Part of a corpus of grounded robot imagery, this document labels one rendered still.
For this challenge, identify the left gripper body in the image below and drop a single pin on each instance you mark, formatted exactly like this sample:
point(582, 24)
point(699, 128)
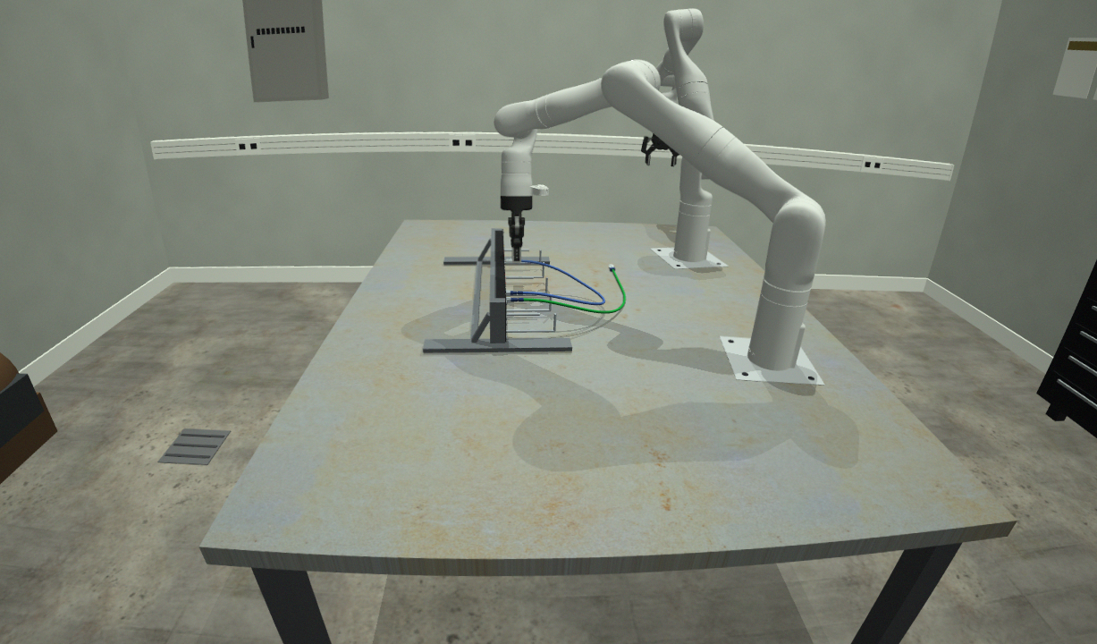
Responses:
point(516, 204)

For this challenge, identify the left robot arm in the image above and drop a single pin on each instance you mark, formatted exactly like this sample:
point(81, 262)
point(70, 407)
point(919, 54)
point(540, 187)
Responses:
point(796, 239)

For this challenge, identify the black network patch panel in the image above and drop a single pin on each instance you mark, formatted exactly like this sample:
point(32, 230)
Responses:
point(498, 341)

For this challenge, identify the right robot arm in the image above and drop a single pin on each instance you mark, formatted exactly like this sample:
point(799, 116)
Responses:
point(691, 90)

